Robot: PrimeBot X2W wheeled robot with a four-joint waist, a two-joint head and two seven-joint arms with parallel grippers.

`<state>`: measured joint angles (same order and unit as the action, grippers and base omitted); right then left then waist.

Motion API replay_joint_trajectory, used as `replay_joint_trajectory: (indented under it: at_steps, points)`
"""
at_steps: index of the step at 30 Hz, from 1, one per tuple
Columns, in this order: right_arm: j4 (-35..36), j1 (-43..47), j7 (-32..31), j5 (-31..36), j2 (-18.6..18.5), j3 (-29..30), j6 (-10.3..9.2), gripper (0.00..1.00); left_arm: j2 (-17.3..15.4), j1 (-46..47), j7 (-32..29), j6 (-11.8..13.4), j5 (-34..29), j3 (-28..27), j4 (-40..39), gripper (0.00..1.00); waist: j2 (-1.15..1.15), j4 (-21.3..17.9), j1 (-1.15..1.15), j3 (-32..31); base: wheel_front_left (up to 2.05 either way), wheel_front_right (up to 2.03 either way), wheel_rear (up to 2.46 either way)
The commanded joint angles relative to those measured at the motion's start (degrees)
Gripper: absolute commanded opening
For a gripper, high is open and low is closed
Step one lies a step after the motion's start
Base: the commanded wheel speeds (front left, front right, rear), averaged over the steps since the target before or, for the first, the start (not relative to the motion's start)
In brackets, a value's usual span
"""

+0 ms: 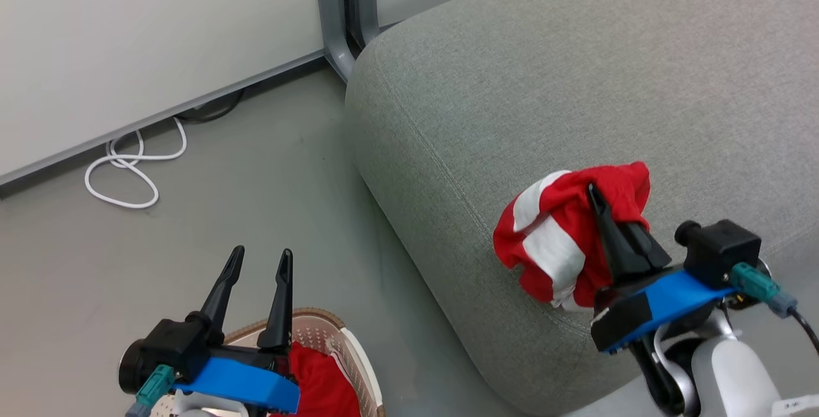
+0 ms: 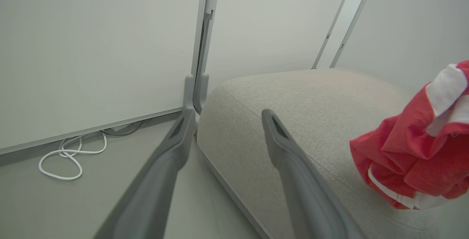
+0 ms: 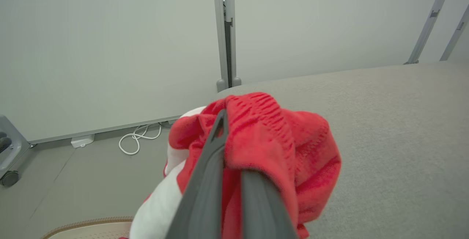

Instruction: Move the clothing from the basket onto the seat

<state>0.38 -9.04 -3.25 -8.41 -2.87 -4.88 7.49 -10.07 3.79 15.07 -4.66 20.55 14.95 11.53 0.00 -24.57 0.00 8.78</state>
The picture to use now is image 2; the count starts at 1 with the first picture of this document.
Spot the grey partition panel post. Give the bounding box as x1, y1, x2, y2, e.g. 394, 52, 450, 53
183, 0, 222, 115

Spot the red and white garment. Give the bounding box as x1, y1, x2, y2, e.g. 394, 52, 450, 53
350, 60, 469, 210

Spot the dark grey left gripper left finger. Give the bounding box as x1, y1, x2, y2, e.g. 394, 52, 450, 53
93, 108, 196, 239

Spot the dark grey cable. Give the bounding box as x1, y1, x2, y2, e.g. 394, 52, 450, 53
101, 120, 144, 137

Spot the white cable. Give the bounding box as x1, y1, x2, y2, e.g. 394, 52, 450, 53
38, 132, 108, 181

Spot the beige fabric sofa seat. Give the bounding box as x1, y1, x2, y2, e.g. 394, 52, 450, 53
197, 68, 442, 239

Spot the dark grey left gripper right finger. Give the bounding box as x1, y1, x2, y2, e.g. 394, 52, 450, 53
261, 109, 367, 239

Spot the grey partition frame strip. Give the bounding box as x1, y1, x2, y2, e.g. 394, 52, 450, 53
311, 0, 378, 69

